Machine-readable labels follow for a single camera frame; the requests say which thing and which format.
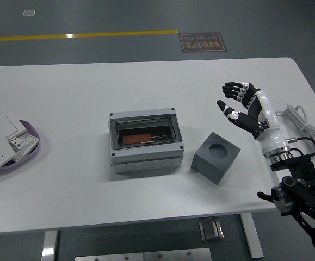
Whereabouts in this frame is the white wall switch plate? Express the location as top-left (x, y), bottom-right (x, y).
top-left (0, 113), bottom-right (29, 142)

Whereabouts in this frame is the white power strip cord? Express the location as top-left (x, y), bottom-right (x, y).
top-left (275, 104), bottom-right (315, 168)

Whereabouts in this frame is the yellow floor tape line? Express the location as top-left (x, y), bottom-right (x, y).
top-left (0, 29), bottom-right (178, 43)

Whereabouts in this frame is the grey metal box under table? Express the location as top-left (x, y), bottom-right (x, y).
top-left (199, 217), bottom-right (225, 243)

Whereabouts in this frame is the grey cube with round hole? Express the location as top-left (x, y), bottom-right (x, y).
top-left (191, 132), bottom-right (242, 186)

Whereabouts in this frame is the purple plastic tray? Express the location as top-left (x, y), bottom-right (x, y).
top-left (0, 119), bottom-right (41, 172)

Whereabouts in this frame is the white and black robot right hand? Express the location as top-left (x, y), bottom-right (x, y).
top-left (216, 80), bottom-right (291, 158)

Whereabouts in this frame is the small white socket module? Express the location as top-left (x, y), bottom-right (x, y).
top-left (7, 135), bottom-right (23, 151)

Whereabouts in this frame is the grey plastic junction box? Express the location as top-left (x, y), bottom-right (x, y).
top-left (108, 108), bottom-right (186, 175)

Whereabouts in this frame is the transparent hinged box lid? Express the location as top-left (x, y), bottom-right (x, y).
top-left (115, 115), bottom-right (180, 149)

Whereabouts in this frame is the orange cylinder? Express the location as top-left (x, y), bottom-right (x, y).
top-left (122, 133), bottom-right (153, 145)

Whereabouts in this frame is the brown floor sign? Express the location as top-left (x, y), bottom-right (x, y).
top-left (178, 32), bottom-right (228, 53)

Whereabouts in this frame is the grey metal base plate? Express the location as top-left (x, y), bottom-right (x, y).
top-left (75, 247), bottom-right (212, 261)

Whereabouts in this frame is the white table leg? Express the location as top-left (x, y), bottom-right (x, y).
top-left (240, 212), bottom-right (264, 259)
top-left (41, 230), bottom-right (59, 261)

